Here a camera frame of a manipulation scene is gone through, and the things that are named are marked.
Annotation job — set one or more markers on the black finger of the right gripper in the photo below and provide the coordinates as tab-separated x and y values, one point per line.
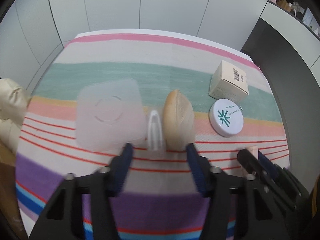
252	166

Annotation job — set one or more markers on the cream puffer jacket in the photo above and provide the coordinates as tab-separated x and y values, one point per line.
14	103

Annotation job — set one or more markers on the brown cardboard box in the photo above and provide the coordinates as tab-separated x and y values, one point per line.
10	213

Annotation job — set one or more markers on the translucent plastic lid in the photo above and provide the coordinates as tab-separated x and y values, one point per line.
109	115

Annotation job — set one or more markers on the clear plastic sponge holder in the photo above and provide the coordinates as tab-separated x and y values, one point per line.
155	137

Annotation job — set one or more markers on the white curved shelf counter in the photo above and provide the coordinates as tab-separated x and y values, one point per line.
300	37

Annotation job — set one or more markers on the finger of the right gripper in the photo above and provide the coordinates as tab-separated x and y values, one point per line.
284	179

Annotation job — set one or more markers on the beige cardboard box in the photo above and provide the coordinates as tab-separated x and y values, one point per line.
229	82

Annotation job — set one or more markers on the white round cosmetic compact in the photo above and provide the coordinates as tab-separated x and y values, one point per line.
226	118

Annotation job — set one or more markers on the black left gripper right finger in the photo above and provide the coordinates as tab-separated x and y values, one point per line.
260	214

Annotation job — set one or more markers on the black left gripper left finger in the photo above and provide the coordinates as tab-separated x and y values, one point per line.
62	216

